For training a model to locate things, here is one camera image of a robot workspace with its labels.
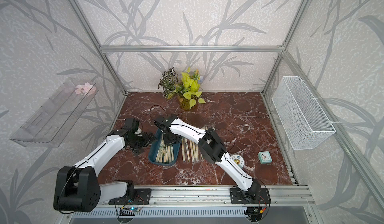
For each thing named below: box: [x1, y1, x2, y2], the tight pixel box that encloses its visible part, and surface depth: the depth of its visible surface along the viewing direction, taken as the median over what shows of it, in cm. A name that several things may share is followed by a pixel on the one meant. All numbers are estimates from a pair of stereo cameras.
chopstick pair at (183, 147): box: [181, 137, 186, 162], surface depth 91 cm
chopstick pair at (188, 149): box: [185, 138, 191, 163], surface depth 91 cm
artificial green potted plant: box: [157, 67, 206, 111], surface depth 96 cm
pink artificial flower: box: [74, 82, 97, 97], surface depth 77 cm
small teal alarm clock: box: [258, 151, 273, 164], surface depth 86 cm
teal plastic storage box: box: [148, 129, 182, 166], surface depth 88 cm
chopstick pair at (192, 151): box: [189, 140, 196, 163], surface depth 90 cm
